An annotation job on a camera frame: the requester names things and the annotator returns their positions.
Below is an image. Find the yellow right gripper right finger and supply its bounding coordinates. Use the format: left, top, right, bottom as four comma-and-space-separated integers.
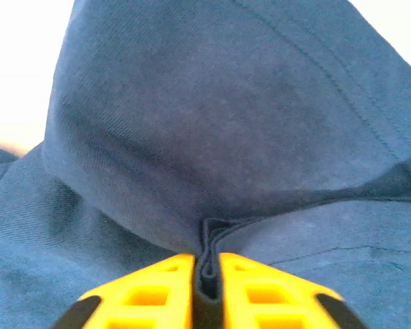
219, 252, 368, 329

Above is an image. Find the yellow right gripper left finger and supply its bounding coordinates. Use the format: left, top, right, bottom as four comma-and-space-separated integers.
51, 253, 196, 329

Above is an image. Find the navy blue t-shirt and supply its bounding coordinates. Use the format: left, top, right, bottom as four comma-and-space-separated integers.
0, 0, 411, 329

